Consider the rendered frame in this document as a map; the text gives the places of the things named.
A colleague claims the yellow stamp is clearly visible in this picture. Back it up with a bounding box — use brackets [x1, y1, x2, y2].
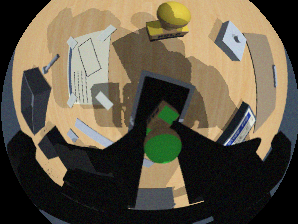
[146, 2, 192, 41]

